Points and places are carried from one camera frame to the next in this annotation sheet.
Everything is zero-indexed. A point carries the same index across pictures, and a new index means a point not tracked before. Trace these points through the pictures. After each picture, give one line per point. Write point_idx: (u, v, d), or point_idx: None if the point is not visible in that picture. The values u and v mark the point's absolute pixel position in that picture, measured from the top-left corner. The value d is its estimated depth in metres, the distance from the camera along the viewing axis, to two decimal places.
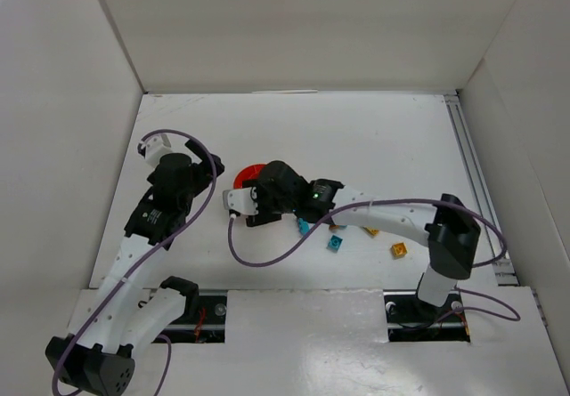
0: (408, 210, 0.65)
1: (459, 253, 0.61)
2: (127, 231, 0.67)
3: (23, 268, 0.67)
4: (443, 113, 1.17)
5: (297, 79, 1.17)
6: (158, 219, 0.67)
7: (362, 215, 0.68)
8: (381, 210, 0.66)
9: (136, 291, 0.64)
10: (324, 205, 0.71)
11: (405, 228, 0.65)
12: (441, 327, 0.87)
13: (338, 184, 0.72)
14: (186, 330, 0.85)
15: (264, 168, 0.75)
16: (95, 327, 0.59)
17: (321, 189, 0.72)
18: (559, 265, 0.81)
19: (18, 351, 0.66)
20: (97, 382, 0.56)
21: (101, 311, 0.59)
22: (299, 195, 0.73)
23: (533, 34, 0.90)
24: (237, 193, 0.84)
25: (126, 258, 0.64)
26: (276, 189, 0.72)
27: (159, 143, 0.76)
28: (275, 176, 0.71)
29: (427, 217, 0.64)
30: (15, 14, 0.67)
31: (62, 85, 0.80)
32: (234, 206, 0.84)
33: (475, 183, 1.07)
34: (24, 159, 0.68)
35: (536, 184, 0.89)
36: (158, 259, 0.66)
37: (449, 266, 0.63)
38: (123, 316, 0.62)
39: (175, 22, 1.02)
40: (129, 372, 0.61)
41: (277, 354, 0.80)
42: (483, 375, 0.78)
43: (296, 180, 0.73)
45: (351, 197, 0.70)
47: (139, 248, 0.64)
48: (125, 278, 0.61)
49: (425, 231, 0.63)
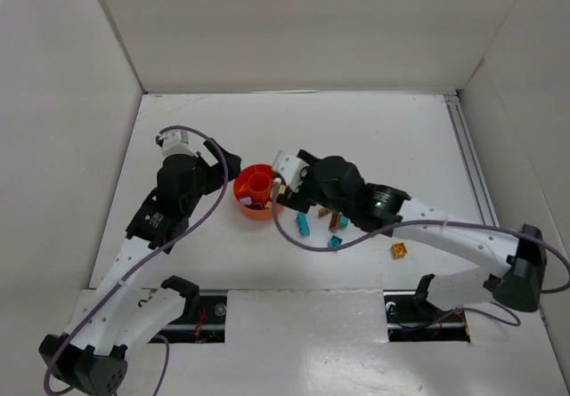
0: (487, 237, 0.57)
1: (537, 291, 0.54)
2: (128, 232, 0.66)
3: (23, 268, 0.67)
4: (443, 114, 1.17)
5: (297, 79, 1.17)
6: (158, 223, 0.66)
7: (430, 234, 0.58)
8: (456, 232, 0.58)
9: (134, 294, 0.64)
10: (387, 217, 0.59)
11: (481, 256, 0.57)
12: (441, 327, 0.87)
13: (403, 194, 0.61)
14: (186, 330, 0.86)
15: (320, 162, 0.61)
16: (89, 327, 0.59)
17: (382, 196, 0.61)
18: (558, 265, 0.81)
19: (18, 351, 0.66)
20: (88, 383, 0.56)
21: (94, 313, 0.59)
22: (358, 200, 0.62)
23: (533, 35, 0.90)
24: (294, 160, 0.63)
25: (125, 261, 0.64)
26: (337, 189, 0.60)
27: (177, 139, 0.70)
28: (338, 175, 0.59)
29: (509, 248, 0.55)
30: (15, 14, 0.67)
31: (62, 85, 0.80)
32: (281, 173, 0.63)
33: (475, 183, 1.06)
34: (25, 158, 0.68)
35: (536, 185, 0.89)
36: (158, 262, 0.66)
37: (519, 301, 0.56)
38: (118, 319, 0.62)
39: (175, 22, 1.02)
40: (121, 374, 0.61)
41: (277, 354, 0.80)
42: (483, 375, 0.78)
43: (358, 183, 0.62)
45: (419, 210, 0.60)
47: (140, 251, 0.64)
48: (121, 281, 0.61)
49: (505, 264, 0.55)
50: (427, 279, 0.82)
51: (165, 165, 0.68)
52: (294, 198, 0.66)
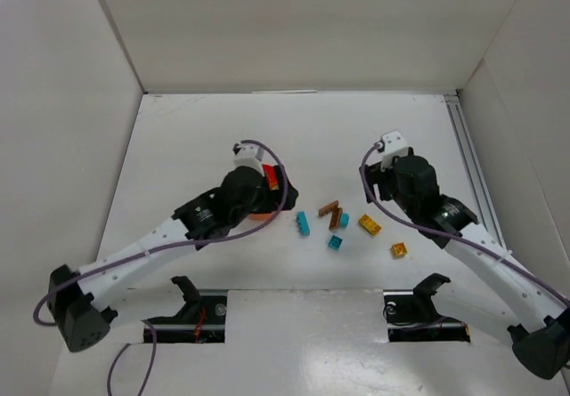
0: (535, 290, 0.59)
1: (559, 359, 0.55)
2: (175, 213, 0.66)
3: (23, 268, 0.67)
4: (443, 114, 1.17)
5: (297, 79, 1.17)
6: (205, 220, 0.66)
7: (483, 263, 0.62)
8: (508, 275, 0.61)
9: (150, 268, 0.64)
10: (444, 224, 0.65)
11: (520, 303, 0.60)
12: (441, 327, 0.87)
13: (474, 217, 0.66)
14: (186, 330, 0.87)
15: (403, 159, 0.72)
16: (100, 277, 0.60)
17: (450, 208, 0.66)
18: (559, 266, 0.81)
19: (17, 351, 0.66)
20: (69, 331, 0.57)
21: (110, 268, 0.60)
22: (427, 203, 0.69)
23: (533, 35, 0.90)
24: (398, 143, 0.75)
25: (158, 236, 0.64)
26: (409, 184, 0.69)
27: (253, 152, 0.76)
28: (414, 173, 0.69)
29: (551, 311, 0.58)
30: (15, 14, 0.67)
31: (62, 85, 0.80)
32: (386, 142, 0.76)
33: (475, 183, 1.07)
34: (25, 158, 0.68)
35: (536, 185, 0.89)
36: (183, 251, 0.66)
37: (535, 360, 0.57)
38: (127, 284, 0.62)
39: (175, 22, 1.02)
40: (99, 335, 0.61)
41: (277, 354, 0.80)
42: (483, 375, 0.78)
43: (432, 188, 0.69)
45: (481, 238, 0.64)
47: (176, 234, 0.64)
48: (147, 253, 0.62)
49: (541, 321, 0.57)
50: (443, 280, 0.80)
51: (236, 169, 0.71)
52: (382, 176, 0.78)
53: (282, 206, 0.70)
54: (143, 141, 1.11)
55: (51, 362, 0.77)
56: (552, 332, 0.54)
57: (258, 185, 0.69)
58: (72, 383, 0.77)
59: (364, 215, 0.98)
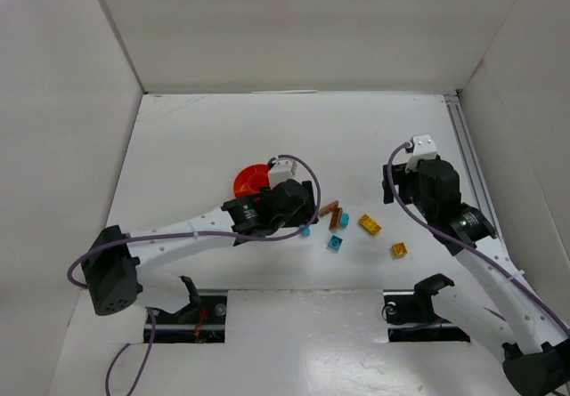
0: (540, 316, 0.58)
1: (549, 384, 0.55)
2: (225, 206, 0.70)
3: (24, 268, 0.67)
4: (443, 114, 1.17)
5: (297, 79, 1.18)
6: (251, 218, 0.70)
7: (492, 279, 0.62)
8: (515, 295, 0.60)
9: (191, 249, 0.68)
10: (460, 231, 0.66)
11: (520, 326, 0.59)
12: (441, 328, 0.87)
13: (492, 230, 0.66)
14: (185, 330, 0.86)
15: (430, 163, 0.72)
16: (148, 245, 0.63)
17: (469, 217, 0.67)
18: (559, 266, 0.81)
19: (17, 351, 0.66)
20: (106, 290, 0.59)
21: (159, 238, 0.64)
22: (447, 208, 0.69)
23: (533, 35, 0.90)
24: (429, 148, 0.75)
25: (207, 222, 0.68)
26: (432, 187, 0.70)
27: (287, 168, 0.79)
28: (437, 175, 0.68)
29: (551, 338, 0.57)
30: (15, 14, 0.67)
31: (62, 85, 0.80)
32: (416, 144, 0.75)
33: (475, 183, 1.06)
34: (24, 159, 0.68)
35: (537, 185, 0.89)
36: (220, 241, 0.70)
37: (524, 380, 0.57)
38: (168, 258, 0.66)
39: (175, 22, 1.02)
40: (122, 304, 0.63)
41: (277, 354, 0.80)
42: (482, 375, 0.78)
43: (453, 194, 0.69)
45: (494, 254, 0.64)
47: (223, 224, 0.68)
48: (195, 233, 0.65)
49: (537, 346, 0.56)
50: (445, 280, 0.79)
51: (288, 181, 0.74)
52: (404, 177, 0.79)
53: (312, 221, 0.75)
54: (143, 141, 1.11)
55: (51, 362, 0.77)
56: (548, 358, 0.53)
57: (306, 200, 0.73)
58: (72, 383, 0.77)
59: (364, 215, 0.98)
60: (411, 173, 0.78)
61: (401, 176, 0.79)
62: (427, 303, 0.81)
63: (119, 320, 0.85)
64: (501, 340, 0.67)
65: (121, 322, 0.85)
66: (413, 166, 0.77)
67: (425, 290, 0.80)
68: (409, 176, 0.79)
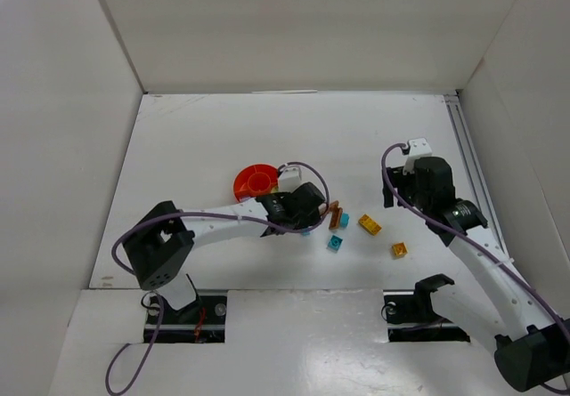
0: (526, 300, 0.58)
1: (536, 371, 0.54)
2: (258, 198, 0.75)
3: (23, 267, 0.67)
4: (443, 114, 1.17)
5: (298, 79, 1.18)
6: (277, 211, 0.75)
7: (481, 264, 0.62)
8: (503, 280, 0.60)
9: (233, 232, 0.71)
10: (451, 222, 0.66)
11: (508, 310, 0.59)
12: (441, 327, 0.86)
13: (484, 221, 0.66)
14: (185, 330, 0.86)
15: (425, 157, 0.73)
16: (199, 221, 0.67)
17: (462, 209, 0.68)
18: (559, 266, 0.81)
19: (17, 351, 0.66)
20: (158, 260, 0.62)
21: (210, 217, 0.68)
22: (441, 201, 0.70)
23: (533, 35, 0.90)
24: (425, 148, 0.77)
25: (246, 209, 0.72)
26: (426, 180, 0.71)
27: (295, 174, 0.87)
28: (431, 168, 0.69)
29: (538, 321, 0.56)
30: (15, 14, 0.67)
31: (63, 86, 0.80)
32: (412, 146, 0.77)
33: (475, 183, 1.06)
34: (24, 159, 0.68)
35: (537, 185, 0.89)
36: (255, 230, 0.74)
37: (512, 369, 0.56)
38: (211, 237, 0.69)
39: (175, 22, 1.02)
40: (165, 278, 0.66)
41: (276, 354, 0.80)
42: (482, 375, 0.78)
43: (448, 187, 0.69)
45: (484, 241, 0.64)
47: (260, 212, 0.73)
48: (239, 217, 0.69)
49: (524, 329, 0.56)
50: (446, 279, 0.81)
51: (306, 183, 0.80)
52: (403, 179, 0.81)
53: (313, 226, 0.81)
54: (143, 142, 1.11)
55: (51, 362, 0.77)
56: (533, 339, 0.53)
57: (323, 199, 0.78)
58: (71, 383, 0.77)
59: (364, 215, 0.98)
60: (410, 175, 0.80)
61: (398, 178, 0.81)
62: (426, 301, 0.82)
63: (118, 320, 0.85)
64: (493, 332, 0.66)
65: (121, 322, 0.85)
66: (411, 168, 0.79)
67: (427, 288, 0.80)
68: (406, 178, 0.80)
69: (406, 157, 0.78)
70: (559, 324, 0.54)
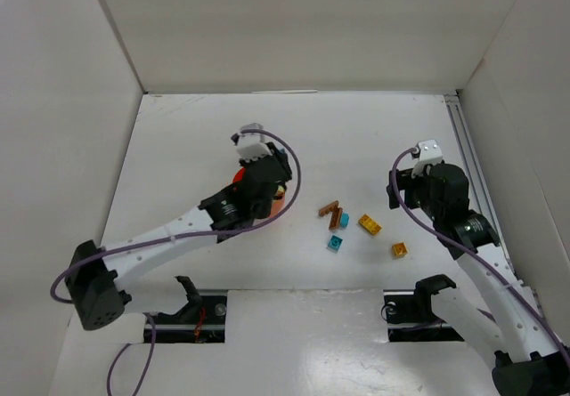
0: (532, 326, 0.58)
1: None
2: (202, 205, 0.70)
3: (24, 268, 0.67)
4: (443, 114, 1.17)
5: (297, 79, 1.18)
6: (229, 213, 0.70)
7: (490, 286, 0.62)
8: (511, 303, 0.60)
9: (176, 251, 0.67)
10: (463, 236, 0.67)
11: (512, 333, 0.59)
12: (440, 327, 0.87)
13: (495, 238, 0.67)
14: (186, 330, 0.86)
15: (440, 165, 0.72)
16: (126, 254, 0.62)
17: (474, 223, 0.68)
18: (559, 267, 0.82)
19: (17, 353, 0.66)
20: (85, 307, 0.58)
21: (136, 248, 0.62)
22: (452, 213, 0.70)
23: (533, 36, 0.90)
24: (436, 152, 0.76)
25: (185, 223, 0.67)
26: (441, 190, 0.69)
27: (254, 140, 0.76)
28: (446, 178, 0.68)
29: (542, 348, 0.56)
30: (16, 14, 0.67)
31: (62, 85, 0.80)
32: (423, 148, 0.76)
33: (476, 184, 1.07)
34: (25, 158, 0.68)
35: (537, 188, 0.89)
36: (201, 241, 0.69)
37: (508, 388, 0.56)
38: (149, 265, 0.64)
39: (175, 22, 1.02)
40: (110, 315, 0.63)
41: (276, 355, 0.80)
42: (481, 375, 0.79)
43: (462, 198, 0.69)
45: (494, 262, 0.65)
47: (202, 223, 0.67)
48: (172, 238, 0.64)
49: (526, 354, 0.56)
50: (448, 281, 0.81)
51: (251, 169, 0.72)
52: (411, 182, 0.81)
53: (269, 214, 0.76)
54: (143, 141, 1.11)
55: (51, 362, 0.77)
56: (535, 367, 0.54)
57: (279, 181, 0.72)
58: (72, 383, 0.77)
59: (364, 215, 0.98)
60: (418, 178, 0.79)
61: (407, 181, 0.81)
62: (426, 301, 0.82)
63: (118, 320, 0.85)
64: (494, 347, 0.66)
65: (120, 323, 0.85)
66: (419, 171, 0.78)
67: (428, 288, 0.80)
68: (414, 181, 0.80)
69: (416, 161, 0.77)
70: (563, 351, 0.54)
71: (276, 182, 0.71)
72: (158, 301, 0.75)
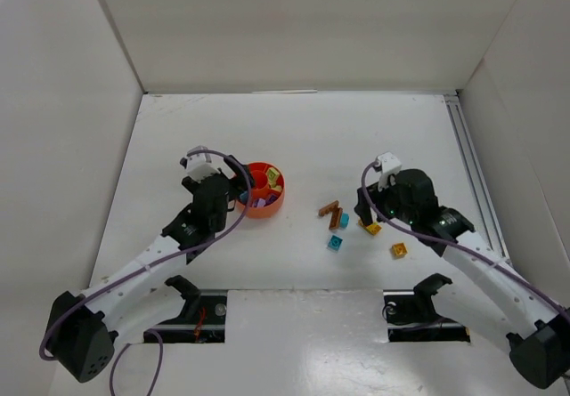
0: (527, 295, 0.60)
1: (553, 366, 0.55)
2: (166, 230, 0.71)
3: (23, 268, 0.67)
4: (443, 114, 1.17)
5: (297, 79, 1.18)
6: (190, 233, 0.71)
7: (477, 270, 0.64)
8: (501, 279, 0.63)
9: (152, 282, 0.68)
10: (442, 230, 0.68)
11: (513, 309, 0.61)
12: (442, 327, 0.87)
13: (469, 225, 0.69)
14: (186, 330, 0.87)
15: (403, 172, 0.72)
16: (106, 295, 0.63)
17: (448, 217, 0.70)
18: (559, 266, 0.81)
19: (15, 353, 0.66)
20: (81, 352, 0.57)
21: (116, 286, 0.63)
22: (427, 214, 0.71)
23: (533, 35, 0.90)
24: (395, 160, 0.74)
25: (153, 252, 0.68)
26: (410, 196, 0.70)
27: (202, 160, 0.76)
28: (412, 182, 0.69)
29: (543, 314, 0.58)
30: (15, 15, 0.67)
31: (61, 85, 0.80)
32: (382, 160, 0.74)
33: (475, 183, 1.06)
34: (25, 157, 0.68)
35: (536, 184, 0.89)
36: (175, 265, 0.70)
37: (532, 367, 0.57)
38: (132, 300, 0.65)
39: (175, 21, 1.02)
40: (105, 359, 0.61)
41: (276, 356, 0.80)
42: (481, 375, 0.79)
43: (429, 197, 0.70)
45: (476, 246, 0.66)
47: (170, 248, 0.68)
48: (146, 267, 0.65)
49: (532, 325, 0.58)
50: (443, 280, 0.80)
51: (199, 189, 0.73)
52: (379, 196, 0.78)
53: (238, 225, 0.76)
54: (144, 141, 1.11)
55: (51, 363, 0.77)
56: (542, 335, 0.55)
57: (226, 194, 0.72)
58: (72, 383, 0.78)
59: None
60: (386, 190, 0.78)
61: (375, 195, 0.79)
62: (427, 303, 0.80)
63: None
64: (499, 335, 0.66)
65: None
66: (385, 183, 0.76)
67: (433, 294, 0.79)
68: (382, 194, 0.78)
69: (379, 174, 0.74)
70: (564, 313, 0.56)
71: (223, 195, 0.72)
72: (158, 311, 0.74)
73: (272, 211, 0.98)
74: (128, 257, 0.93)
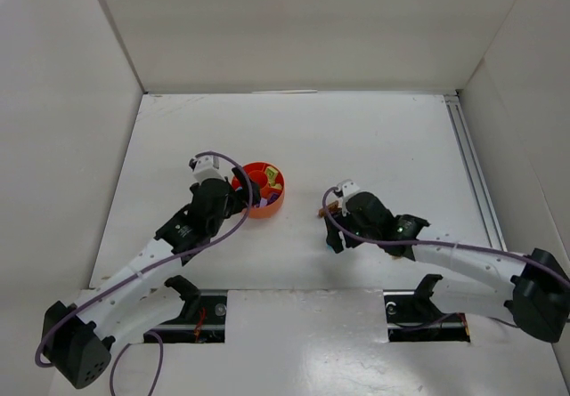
0: (493, 259, 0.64)
1: (549, 311, 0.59)
2: (158, 234, 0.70)
3: (23, 268, 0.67)
4: (443, 114, 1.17)
5: (298, 79, 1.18)
6: (186, 233, 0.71)
7: (443, 255, 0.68)
8: (466, 254, 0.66)
9: (144, 288, 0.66)
10: (403, 238, 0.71)
11: (488, 277, 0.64)
12: (441, 327, 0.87)
13: (424, 222, 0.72)
14: (186, 330, 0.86)
15: (353, 195, 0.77)
16: (97, 304, 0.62)
17: (404, 223, 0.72)
18: None
19: (15, 353, 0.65)
20: (75, 359, 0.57)
21: (107, 294, 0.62)
22: (385, 227, 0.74)
23: (533, 35, 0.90)
24: (354, 185, 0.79)
25: (147, 257, 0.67)
26: (363, 218, 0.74)
27: (210, 164, 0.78)
28: (362, 206, 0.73)
29: (515, 270, 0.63)
30: (14, 13, 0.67)
31: (61, 84, 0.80)
32: (344, 187, 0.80)
33: (476, 183, 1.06)
34: (25, 157, 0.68)
35: (536, 184, 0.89)
36: (169, 270, 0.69)
37: (536, 325, 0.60)
38: (126, 307, 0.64)
39: (175, 21, 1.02)
40: (101, 365, 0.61)
41: (275, 356, 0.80)
42: (481, 375, 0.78)
43: (382, 212, 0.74)
45: (435, 235, 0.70)
47: (163, 252, 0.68)
48: (138, 274, 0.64)
49: (508, 282, 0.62)
50: (435, 278, 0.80)
51: (199, 189, 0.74)
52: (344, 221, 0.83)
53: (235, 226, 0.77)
54: (144, 141, 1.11)
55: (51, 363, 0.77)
56: (524, 289, 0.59)
57: (226, 195, 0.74)
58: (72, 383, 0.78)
59: None
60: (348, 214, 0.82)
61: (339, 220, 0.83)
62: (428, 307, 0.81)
63: None
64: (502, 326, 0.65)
65: None
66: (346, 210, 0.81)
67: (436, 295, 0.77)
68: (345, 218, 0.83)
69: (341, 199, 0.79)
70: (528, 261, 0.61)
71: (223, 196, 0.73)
72: (157, 315, 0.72)
73: (272, 211, 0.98)
74: (128, 257, 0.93)
